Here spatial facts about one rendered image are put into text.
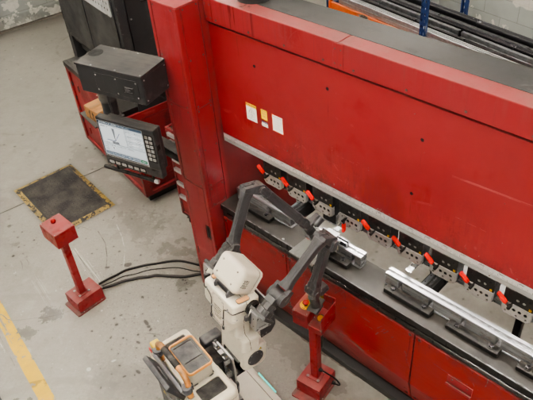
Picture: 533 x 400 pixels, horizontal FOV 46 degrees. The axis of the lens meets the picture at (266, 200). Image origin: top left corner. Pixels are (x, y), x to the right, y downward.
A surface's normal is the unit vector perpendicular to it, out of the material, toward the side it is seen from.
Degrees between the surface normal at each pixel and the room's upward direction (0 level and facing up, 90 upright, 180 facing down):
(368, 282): 0
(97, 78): 90
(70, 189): 0
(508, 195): 90
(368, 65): 90
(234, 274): 48
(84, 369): 0
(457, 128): 90
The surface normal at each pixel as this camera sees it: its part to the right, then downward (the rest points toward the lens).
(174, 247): -0.07, -0.77
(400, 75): -0.69, 0.50
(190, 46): 0.72, 0.40
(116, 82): -0.47, 0.59
